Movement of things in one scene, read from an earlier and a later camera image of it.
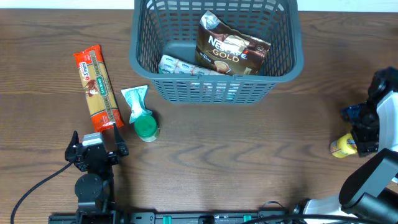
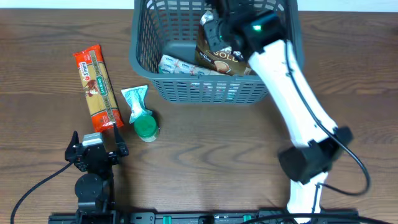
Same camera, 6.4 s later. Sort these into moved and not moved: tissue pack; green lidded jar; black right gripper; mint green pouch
Moved: black right gripper
Not moved: mint green pouch; tissue pack; green lidded jar
